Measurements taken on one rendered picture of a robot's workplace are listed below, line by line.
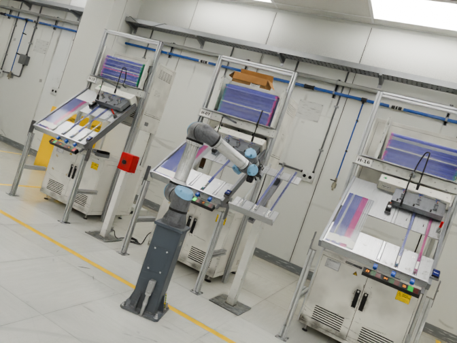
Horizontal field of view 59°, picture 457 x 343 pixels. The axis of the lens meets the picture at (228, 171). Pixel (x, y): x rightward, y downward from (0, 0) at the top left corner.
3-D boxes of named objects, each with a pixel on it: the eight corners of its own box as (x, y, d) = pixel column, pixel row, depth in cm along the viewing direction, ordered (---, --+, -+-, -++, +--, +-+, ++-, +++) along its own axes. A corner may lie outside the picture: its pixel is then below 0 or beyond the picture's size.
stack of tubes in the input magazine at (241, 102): (267, 126, 338) (277, 95, 337) (216, 111, 359) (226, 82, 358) (272, 128, 349) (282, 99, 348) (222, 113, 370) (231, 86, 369)
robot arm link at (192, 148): (166, 203, 247) (198, 120, 246) (159, 197, 260) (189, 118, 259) (183, 208, 253) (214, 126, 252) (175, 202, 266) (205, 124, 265)
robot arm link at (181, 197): (172, 209, 237) (179, 187, 236) (165, 203, 249) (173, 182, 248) (190, 214, 242) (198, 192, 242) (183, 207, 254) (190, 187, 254)
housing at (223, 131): (262, 158, 346) (262, 145, 337) (214, 142, 367) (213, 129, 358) (266, 153, 352) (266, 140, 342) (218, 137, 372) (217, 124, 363)
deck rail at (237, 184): (222, 206, 302) (222, 201, 298) (220, 205, 302) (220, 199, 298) (266, 155, 347) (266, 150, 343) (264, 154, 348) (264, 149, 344)
